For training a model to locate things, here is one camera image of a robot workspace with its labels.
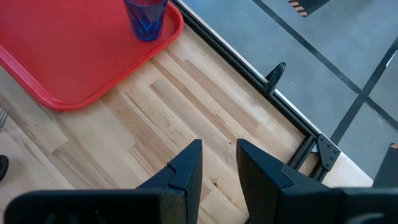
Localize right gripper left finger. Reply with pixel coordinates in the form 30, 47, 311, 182
4, 139, 203, 224

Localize black aluminium table frame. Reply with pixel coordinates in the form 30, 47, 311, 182
172, 0, 342, 183

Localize red plastic tray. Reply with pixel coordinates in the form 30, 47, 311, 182
0, 0, 185, 112

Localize blue ribbed plastic cup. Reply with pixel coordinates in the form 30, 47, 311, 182
123, 0, 169, 42

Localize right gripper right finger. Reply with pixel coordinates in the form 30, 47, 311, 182
236, 139, 398, 224

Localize black frame clamp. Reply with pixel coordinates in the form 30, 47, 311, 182
262, 61, 287, 96

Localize black hazard striped floor mat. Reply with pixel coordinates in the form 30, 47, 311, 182
287, 0, 331, 18
372, 142, 398, 189

